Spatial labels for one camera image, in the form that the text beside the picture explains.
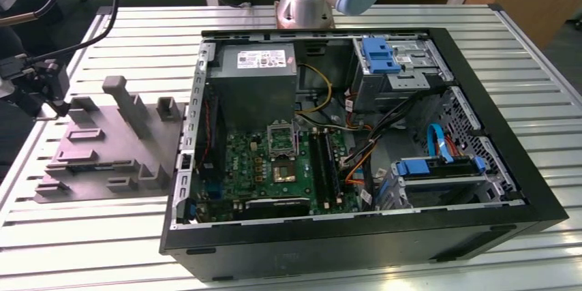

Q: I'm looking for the metal socket cover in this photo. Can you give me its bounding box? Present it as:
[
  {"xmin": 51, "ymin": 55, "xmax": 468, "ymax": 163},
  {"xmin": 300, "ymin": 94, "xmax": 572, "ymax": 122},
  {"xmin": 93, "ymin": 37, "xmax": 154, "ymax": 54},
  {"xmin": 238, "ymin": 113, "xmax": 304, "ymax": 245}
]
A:
[{"xmin": 268, "ymin": 119, "xmax": 301, "ymax": 159}]

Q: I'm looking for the CPU socket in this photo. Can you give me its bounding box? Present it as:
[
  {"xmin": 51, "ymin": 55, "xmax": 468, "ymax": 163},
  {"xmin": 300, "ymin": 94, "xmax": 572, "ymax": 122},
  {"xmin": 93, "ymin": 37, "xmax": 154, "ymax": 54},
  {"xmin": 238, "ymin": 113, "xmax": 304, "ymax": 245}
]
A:
[{"xmin": 272, "ymin": 160, "xmax": 301, "ymax": 184}]

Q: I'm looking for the grey parts rack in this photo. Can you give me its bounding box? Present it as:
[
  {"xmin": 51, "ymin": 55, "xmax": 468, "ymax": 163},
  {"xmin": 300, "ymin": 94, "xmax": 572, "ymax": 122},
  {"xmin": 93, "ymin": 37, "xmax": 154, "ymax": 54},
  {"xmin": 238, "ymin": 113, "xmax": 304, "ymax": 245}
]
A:
[{"xmin": 33, "ymin": 75, "xmax": 190, "ymax": 205}]

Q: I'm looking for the RAM stick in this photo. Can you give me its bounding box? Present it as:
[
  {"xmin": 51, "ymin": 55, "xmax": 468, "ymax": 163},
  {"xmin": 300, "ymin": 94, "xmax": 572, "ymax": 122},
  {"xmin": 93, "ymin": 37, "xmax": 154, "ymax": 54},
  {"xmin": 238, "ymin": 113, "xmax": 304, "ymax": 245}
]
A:
[{"xmin": 65, "ymin": 164, "xmax": 119, "ymax": 172}]

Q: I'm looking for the grey power supply unit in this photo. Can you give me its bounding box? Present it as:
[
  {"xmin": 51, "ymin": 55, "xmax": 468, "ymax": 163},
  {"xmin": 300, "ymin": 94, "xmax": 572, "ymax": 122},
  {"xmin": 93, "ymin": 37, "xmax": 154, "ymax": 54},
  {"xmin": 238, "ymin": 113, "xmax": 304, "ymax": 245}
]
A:
[{"xmin": 208, "ymin": 44, "xmax": 301, "ymax": 125}]

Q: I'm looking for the green motherboard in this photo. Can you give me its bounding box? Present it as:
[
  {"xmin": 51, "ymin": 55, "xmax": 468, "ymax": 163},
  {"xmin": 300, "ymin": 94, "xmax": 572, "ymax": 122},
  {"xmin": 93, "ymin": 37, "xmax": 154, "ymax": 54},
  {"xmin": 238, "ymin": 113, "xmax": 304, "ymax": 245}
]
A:
[{"xmin": 189, "ymin": 123, "xmax": 365, "ymax": 224}]

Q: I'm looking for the black graphics card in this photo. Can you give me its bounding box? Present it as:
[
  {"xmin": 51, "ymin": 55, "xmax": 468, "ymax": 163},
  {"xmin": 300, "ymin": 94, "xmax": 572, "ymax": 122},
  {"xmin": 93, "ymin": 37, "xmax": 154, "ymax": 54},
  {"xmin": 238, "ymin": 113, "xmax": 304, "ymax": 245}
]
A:
[{"xmin": 242, "ymin": 196, "xmax": 313, "ymax": 219}]

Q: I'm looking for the black RAM slot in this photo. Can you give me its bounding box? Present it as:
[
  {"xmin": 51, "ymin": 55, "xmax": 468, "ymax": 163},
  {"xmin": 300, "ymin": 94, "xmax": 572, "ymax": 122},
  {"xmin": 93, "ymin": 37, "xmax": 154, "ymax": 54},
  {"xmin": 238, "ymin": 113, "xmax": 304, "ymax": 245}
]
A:
[{"xmin": 308, "ymin": 128, "xmax": 333, "ymax": 209}]

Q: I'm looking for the blue disk carrier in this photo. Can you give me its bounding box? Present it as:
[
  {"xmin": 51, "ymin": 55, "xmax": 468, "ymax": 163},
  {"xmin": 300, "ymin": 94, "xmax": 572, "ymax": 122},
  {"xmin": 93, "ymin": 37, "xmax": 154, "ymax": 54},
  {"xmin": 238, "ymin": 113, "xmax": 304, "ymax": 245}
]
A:
[{"xmin": 362, "ymin": 37, "xmax": 402, "ymax": 75}]

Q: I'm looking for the grey tall disk bay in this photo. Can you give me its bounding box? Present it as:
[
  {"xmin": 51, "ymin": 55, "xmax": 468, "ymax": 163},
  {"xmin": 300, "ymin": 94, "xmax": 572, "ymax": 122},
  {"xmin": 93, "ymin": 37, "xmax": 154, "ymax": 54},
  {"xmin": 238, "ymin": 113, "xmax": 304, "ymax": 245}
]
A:
[{"xmin": 353, "ymin": 36, "xmax": 456, "ymax": 112}]

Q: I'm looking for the hard disk in blue carrier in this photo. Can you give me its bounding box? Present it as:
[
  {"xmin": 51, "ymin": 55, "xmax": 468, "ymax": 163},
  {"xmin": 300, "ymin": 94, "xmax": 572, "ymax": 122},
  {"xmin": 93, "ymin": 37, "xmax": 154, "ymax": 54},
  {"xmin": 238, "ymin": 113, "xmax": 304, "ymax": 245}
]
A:
[{"xmin": 396, "ymin": 156, "xmax": 488, "ymax": 179}]

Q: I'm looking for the black PC case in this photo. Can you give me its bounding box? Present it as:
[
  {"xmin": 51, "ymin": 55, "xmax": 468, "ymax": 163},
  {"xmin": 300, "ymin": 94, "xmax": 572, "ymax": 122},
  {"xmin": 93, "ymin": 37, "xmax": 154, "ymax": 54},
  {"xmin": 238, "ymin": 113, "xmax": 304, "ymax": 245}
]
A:
[{"xmin": 158, "ymin": 27, "xmax": 572, "ymax": 284}]

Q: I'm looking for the grey low disk bay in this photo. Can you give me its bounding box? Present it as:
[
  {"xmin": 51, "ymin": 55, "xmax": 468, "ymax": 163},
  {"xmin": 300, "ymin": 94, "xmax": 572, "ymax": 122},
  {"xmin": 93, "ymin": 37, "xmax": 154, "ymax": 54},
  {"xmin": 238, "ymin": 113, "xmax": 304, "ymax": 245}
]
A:
[{"xmin": 390, "ymin": 154, "xmax": 524, "ymax": 209}]

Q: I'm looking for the white camera black label face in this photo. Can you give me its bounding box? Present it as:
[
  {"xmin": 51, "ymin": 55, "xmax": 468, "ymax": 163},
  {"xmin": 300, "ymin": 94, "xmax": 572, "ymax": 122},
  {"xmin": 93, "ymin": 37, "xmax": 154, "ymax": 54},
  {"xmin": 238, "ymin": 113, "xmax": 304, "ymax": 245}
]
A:
[{"xmin": 0, "ymin": 78, "xmax": 17, "ymax": 100}]

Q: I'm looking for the yellow wire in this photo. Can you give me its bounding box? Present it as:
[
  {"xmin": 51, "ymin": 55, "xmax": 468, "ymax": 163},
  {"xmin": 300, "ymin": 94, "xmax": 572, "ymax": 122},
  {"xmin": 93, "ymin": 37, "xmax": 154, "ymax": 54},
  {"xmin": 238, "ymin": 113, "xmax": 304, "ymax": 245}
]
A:
[{"xmin": 294, "ymin": 62, "xmax": 333, "ymax": 114}]

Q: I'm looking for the orange wire bundle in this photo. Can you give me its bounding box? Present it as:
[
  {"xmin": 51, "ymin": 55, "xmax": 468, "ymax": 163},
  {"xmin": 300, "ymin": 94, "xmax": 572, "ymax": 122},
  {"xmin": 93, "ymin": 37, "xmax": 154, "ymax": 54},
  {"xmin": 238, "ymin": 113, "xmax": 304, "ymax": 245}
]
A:
[{"xmin": 345, "ymin": 154, "xmax": 380, "ymax": 188}]

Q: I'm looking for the black cable bundle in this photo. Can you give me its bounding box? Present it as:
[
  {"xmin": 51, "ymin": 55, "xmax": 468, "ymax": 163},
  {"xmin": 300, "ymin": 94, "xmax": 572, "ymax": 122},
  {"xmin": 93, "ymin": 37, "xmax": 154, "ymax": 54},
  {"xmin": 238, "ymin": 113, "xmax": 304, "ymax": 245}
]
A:
[{"xmin": 341, "ymin": 85, "xmax": 446, "ymax": 169}]

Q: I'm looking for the blue flat data wire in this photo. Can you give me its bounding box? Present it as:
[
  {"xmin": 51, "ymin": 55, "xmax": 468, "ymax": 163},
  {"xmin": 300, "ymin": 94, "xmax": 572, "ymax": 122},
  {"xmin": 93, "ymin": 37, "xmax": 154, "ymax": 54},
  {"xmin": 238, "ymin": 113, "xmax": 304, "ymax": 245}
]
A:
[{"xmin": 426, "ymin": 122, "xmax": 456, "ymax": 165}]

